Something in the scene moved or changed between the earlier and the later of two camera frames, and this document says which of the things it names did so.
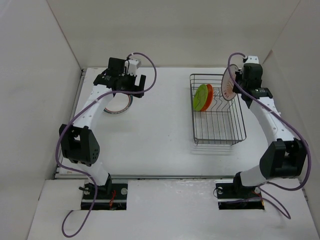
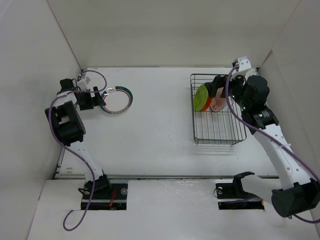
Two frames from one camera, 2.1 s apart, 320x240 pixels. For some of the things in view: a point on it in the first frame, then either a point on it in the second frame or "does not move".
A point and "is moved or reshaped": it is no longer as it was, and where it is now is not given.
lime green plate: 200,97 does not move
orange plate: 209,97 does not move
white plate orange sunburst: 227,83 is moved or reshaped
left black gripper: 132,77 -> 91,102
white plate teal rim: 121,102 does not move
